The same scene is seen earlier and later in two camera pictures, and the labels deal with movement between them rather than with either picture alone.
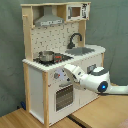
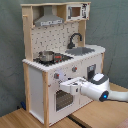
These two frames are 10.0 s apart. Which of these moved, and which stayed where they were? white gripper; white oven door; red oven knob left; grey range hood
Moved: white gripper
Stayed: white oven door; red oven knob left; grey range hood
